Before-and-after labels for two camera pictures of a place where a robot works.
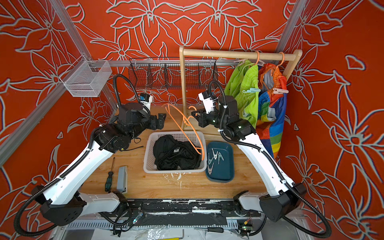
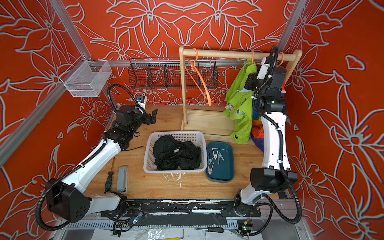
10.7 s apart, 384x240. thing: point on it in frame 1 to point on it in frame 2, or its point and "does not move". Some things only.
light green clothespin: (220, 155) does not move
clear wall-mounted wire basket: (86, 78) does not move
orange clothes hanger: (185, 119) to (198, 77)
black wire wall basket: (164, 73) does not move
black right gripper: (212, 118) to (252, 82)
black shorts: (170, 154) does not move
